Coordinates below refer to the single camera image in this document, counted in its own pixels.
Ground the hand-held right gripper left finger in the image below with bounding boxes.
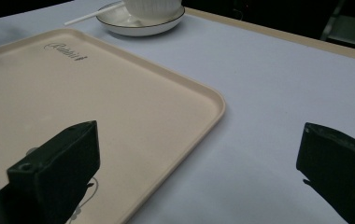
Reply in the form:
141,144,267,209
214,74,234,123
0,119,101,224

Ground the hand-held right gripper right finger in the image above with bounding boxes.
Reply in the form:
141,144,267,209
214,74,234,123
295,121,355,224

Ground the beige plastic tray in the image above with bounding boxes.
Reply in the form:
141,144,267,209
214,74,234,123
0,28,227,224

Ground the grey metal stand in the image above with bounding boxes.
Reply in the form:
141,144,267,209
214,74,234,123
319,0,355,52

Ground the white straw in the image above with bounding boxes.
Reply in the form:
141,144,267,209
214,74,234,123
64,1,127,27

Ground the white saucer with dark rim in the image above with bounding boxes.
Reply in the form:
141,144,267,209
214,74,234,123
95,2,186,37

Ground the white ribbed cup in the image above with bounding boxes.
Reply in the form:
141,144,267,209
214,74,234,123
122,0,183,20

